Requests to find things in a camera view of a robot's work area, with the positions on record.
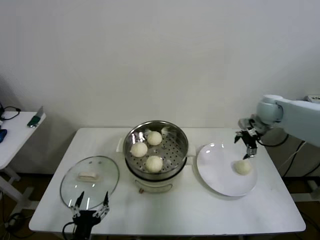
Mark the white electric cooker pot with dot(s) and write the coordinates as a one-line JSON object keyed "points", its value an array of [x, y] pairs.
{"points": [[152, 186]]}

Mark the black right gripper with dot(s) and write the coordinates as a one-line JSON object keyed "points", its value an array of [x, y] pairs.
{"points": [[250, 140]]}

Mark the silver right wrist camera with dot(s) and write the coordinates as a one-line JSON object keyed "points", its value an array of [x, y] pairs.
{"points": [[246, 123]]}

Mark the blue object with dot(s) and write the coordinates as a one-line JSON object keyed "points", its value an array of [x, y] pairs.
{"points": [[2, 136]]}

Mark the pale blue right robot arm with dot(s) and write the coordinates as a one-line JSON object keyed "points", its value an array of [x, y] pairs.
{"points": [[300, 117]]}

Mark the white steamed baozi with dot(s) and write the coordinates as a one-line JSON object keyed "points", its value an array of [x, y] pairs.
{"points": [[154, 138], [139, 150], [242, 167], [154, 164]]}

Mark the perforated steel steamer basket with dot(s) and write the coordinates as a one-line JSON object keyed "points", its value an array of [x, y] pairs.
{"points": [[175, 147]]}

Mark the white table base frame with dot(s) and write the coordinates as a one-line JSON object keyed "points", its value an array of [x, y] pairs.
{"points": [[312, 185]]}

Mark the white round plate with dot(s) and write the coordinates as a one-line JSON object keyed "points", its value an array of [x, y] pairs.
{"points": [[215, 170]]}

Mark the white side table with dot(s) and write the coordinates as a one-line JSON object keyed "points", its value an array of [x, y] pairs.
{"points": [[17, 140]]}

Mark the white cabinet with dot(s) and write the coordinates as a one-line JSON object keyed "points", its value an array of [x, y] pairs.
{"points": [[313, 98]]}

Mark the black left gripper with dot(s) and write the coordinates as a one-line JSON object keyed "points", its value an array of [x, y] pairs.
{"points": [[85, 222]]}

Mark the copper cooker control knob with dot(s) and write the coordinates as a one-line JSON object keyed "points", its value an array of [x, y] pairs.
{"points": [[140, 191]]}

